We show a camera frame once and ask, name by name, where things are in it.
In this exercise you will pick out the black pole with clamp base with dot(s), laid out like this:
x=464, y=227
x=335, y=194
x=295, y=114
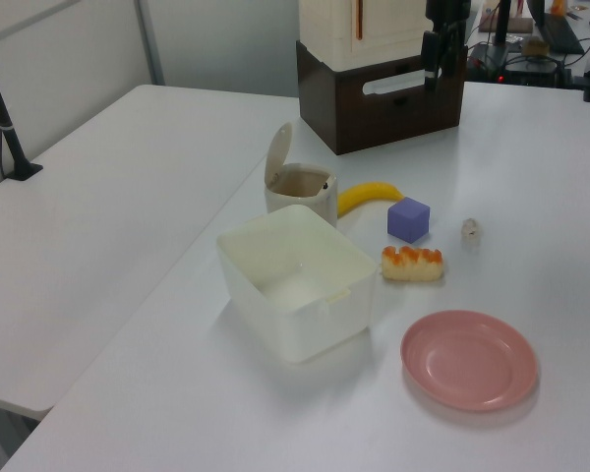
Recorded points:
x=5, y=128

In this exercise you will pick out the yellow toy banana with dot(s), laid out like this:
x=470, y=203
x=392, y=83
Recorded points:
x=369, y=192

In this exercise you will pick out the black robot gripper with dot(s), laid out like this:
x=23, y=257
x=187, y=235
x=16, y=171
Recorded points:
x=445, y=11

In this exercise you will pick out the beige trash can with lid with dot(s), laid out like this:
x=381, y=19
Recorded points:
x=300, y=194

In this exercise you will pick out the cream plastic box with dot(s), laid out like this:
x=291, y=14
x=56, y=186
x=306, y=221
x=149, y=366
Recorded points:
x=334, y=34

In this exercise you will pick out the white plastic storage container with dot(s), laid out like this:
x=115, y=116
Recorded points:
x=295, y=275

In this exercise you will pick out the black monitor stand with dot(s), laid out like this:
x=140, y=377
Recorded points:
x=499, y=34

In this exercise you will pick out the black device with red light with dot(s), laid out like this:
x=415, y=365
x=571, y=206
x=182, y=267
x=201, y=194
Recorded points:
x=533, y=71

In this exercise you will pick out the purple cube block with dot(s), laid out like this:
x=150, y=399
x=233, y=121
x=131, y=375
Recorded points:
x=408, y=221

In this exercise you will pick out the orange topped toy bread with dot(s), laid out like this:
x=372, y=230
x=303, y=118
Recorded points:
x=413, y=268

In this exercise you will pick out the pink plastic plate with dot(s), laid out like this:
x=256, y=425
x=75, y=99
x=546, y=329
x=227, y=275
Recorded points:
x=469, y=366

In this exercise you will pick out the black laptop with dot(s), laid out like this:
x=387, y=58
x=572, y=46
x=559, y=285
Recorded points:
x=560, y=29

